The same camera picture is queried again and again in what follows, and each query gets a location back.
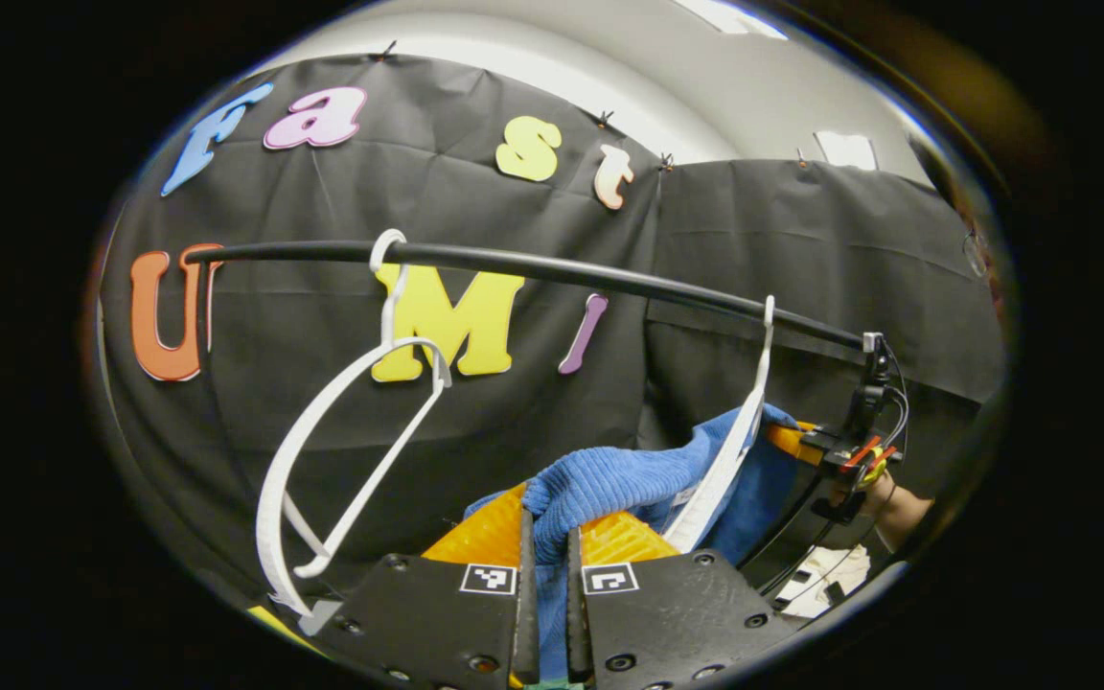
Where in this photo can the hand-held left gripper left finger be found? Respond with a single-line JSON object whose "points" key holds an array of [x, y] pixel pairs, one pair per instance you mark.
{"points": [[525, 613]]}

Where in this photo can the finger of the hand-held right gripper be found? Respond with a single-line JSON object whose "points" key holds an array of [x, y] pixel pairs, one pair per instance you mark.
{"points": [[787, 441]]}

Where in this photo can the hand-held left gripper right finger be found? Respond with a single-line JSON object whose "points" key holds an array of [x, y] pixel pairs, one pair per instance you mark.
{"points": [[579, 623]]}

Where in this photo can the green laundry hamper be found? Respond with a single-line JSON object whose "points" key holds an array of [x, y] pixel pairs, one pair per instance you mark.
{"points": [[552, 685]]}

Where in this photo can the blue garment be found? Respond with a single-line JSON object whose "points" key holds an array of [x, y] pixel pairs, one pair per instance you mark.
{"points": [[609, 479]]}

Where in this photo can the white plastic hanger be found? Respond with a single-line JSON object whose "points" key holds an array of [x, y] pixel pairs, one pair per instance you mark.
{"points": [[724, 474], [268, 517]]}

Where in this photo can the black clothes rack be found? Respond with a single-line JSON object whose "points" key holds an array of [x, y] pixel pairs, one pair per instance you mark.
{"points": [[514, 264]]}

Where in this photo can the white and black object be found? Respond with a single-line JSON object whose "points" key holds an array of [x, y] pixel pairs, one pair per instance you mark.
{"points": [[820, 585]]}

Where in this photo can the small ceiling light panel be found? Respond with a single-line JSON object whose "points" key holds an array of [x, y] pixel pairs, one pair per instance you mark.
{"points": [[847, 151]]}

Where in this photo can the large ceiling light panel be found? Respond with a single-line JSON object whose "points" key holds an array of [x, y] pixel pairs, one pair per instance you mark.
{"points": [[729, 17]]}

